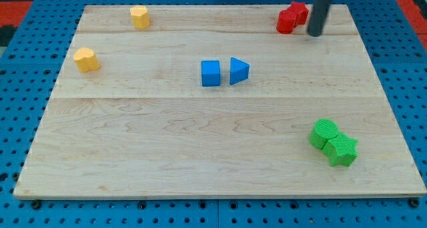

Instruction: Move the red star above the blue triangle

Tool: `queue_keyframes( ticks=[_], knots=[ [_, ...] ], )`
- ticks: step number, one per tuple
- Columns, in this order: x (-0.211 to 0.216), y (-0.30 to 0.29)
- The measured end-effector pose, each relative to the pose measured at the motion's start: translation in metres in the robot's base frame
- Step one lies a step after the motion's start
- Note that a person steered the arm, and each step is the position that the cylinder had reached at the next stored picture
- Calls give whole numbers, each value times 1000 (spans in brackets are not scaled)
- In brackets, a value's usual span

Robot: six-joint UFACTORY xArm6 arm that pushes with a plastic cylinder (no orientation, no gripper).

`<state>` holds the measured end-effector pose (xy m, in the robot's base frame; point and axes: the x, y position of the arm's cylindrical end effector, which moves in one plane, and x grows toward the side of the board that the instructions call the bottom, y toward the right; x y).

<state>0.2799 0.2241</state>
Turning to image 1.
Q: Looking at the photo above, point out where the red star block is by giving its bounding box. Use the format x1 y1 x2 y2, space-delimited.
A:
289 1 309 27

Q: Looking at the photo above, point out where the yellow pentagon block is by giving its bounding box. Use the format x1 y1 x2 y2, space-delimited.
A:
130 5 151 29

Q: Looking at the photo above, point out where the green star block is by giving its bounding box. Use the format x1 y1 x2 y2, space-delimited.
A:
322 132 358 167

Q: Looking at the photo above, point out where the blue cube block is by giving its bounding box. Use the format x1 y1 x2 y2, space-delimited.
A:
201 61 221 87

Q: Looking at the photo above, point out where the green cylinder block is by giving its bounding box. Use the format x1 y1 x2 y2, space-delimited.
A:
308 119 339 150

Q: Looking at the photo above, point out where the red cylinder block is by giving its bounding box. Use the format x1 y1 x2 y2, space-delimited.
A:
276 9 297 34

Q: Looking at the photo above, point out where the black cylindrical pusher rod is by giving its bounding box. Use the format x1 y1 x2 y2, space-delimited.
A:
307 0 332 37

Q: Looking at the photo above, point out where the blue triangle block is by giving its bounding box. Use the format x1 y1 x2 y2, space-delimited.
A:
230 57 250 85

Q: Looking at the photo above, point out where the yellow heart block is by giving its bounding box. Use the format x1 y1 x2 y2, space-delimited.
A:
73 47 101 73

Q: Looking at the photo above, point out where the wooden board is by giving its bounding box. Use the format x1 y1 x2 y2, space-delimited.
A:
13 5 426 200

